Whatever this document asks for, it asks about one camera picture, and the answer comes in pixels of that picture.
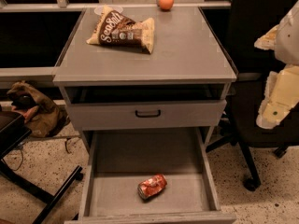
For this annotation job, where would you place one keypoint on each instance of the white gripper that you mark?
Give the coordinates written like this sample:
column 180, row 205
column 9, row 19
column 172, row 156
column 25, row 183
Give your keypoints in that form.
column 288, row 37

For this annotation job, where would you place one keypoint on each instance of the red coke can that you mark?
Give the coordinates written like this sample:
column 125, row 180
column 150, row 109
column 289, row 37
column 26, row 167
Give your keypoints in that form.
column 151, row 186

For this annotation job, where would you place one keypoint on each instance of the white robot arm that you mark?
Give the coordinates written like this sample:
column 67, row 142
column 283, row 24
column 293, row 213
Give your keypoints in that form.
column 281, row 92

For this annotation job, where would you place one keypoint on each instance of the grey drawer cabinet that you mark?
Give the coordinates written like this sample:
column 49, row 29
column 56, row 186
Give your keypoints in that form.
column 186, row 65

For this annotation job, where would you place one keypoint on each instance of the open grey middle drawer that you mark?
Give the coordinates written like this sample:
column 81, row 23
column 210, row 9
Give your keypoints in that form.
column 120, row 160

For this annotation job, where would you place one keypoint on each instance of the closed grey top drawer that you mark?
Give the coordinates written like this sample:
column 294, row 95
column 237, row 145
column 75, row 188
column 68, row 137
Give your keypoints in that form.
column 87, row 117

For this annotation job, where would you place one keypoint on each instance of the black office chair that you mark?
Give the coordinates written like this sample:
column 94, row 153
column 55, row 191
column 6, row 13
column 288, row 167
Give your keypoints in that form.
column 238, row 27

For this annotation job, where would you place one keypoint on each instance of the orange fruit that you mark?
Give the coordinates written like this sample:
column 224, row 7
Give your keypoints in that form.
column 165, row 4

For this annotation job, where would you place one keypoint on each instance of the brown sea salt chip bag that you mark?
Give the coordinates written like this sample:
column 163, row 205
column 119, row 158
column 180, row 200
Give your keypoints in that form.
column 115, row 29

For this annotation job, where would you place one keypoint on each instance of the clear plastic cup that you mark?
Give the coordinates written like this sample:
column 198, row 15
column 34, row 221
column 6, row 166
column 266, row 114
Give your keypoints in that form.
column 106, row 8

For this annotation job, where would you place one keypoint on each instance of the brown bag on floor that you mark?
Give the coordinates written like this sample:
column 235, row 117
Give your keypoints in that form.
column 41, row 115

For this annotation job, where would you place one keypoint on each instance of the black drawer handle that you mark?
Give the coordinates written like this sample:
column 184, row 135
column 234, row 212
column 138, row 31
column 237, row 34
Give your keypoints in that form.
column 148, row 114

